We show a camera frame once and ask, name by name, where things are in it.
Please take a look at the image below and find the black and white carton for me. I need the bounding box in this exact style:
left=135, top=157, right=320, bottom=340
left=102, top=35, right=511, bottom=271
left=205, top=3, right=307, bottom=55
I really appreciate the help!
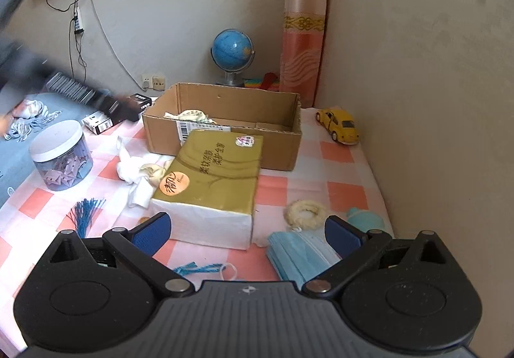
left=82, top=111, right=116, bottom=136

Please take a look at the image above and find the beige cardboard panel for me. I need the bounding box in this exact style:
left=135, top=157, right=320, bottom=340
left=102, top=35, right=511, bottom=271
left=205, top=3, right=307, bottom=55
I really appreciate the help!
left=313, top=0, right=514, bottom=304

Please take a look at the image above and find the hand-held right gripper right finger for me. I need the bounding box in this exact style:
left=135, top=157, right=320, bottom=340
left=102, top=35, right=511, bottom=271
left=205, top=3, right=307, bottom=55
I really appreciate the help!
left=303, top=215, right=458, bottom=300

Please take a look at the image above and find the blue desk globe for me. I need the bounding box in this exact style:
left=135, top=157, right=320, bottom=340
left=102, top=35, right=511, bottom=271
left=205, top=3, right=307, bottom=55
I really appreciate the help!
left=210, top=29, right=255, bottom=87

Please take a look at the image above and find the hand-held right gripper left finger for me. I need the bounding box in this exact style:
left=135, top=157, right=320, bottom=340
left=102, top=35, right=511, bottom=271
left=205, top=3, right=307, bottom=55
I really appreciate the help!
left=40, top=212, right=194, bottom=299

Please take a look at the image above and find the clear jar with white lid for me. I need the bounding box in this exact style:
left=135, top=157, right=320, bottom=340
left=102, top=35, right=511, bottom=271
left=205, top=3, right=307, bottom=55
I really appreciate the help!
left=30, top=120, right=94, bottom=192

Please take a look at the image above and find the white wall cable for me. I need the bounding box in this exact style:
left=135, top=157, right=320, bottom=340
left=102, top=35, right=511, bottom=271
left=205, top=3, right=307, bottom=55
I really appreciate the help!
left=85, top=0, right=145, bottom=85

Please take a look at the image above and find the black television cable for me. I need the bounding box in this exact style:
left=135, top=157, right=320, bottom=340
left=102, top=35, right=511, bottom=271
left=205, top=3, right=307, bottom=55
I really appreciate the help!
left=45, top=0, right=87, bottom=81

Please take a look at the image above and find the blue tassel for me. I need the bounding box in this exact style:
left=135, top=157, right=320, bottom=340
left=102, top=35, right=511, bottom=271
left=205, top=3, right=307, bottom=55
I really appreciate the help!
left=173, top=262, right=222, bottom=277
left=66, top=197, right=107, bottom=239

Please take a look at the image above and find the pink patterned curtain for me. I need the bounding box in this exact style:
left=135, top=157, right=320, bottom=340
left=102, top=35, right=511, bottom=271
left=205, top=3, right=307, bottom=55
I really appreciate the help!
left=279, top=0, right=332, bottom=109

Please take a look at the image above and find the cream patterned cloth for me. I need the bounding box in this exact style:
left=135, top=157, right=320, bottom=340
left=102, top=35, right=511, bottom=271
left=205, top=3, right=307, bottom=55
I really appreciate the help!
left=163, top=109, right=218, bottom=126

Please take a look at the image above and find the colourful pop toy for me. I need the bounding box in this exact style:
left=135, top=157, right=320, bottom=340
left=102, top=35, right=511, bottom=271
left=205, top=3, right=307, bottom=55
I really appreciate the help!
left=243, top=72, right=282, bottom=93

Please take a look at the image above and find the cream fuzzy ring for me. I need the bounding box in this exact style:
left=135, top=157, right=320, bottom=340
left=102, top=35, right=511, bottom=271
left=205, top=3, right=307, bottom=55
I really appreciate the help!
left=285, top=199, right=324, bottom=231

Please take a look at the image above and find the beige soft cloth ball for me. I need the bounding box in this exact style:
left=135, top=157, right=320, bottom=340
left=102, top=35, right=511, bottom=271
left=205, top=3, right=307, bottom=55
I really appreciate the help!
left=138, top=163, right=167, bottom=183

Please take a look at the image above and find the light blue soft bottle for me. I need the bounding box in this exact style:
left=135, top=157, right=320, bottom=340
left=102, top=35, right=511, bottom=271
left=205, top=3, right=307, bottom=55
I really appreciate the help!
left=346, top=207, right=393, bottom=239

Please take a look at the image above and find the row of dark cards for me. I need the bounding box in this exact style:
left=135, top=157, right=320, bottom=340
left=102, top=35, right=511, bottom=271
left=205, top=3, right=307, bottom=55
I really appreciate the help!
left=44, top=73, right=111, bottom=106

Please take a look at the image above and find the white cloth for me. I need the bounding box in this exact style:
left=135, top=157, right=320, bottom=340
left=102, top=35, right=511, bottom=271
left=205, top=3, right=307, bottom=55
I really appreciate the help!
left=116, top=136, right=177, bottom=208

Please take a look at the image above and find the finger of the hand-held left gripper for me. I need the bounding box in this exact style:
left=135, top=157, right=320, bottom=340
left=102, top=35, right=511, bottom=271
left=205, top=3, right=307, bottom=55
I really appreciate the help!
left=0, top=42, right=141, bottom=121

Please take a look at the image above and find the white cable bundle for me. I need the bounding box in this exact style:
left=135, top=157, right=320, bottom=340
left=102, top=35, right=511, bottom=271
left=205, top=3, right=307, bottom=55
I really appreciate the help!
left=3, top=97, right=63, bottom=142

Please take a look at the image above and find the pink checkered tablecloth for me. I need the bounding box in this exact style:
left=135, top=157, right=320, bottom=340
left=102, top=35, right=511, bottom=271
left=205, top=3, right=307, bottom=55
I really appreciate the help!
left=0, top=95, right=396, bottom=354

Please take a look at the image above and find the yellow toy car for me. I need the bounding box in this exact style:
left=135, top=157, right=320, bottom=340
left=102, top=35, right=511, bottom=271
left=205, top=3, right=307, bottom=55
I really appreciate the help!
left=315, top=107, right=360, bottom=146

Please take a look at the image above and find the cardboard box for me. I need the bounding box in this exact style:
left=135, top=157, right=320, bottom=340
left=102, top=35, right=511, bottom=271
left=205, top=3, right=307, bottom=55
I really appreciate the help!
left=142, top=83, right=303, bottom=172

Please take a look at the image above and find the yellow padded envelope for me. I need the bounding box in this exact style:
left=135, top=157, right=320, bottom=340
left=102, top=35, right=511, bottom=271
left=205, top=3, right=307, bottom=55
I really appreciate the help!
left=149, top=129, right=264, bottom=250

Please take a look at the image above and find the small black box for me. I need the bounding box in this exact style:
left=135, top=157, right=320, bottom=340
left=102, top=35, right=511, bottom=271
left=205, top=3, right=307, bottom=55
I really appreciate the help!
left=126, top=93, right=153, bottom=109

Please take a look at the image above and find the white elastic loop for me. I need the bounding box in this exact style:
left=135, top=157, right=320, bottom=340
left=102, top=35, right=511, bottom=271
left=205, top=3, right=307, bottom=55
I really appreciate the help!
left=218, top=262, right=240, bottom=282

